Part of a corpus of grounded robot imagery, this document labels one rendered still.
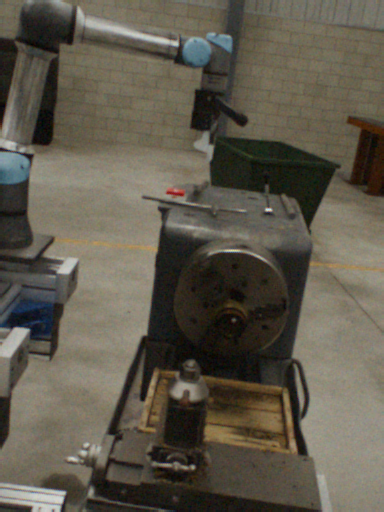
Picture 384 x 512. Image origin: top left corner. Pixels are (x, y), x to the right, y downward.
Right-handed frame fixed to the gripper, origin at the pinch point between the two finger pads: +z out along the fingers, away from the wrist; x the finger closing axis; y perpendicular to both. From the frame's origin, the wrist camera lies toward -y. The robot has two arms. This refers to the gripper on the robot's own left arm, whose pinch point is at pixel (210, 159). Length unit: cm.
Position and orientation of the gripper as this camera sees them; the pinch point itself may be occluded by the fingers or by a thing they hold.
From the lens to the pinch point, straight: 197.7
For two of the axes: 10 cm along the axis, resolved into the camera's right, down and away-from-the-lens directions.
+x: -0.8, 3.1, -9.5
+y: -9.9, -1.4, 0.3
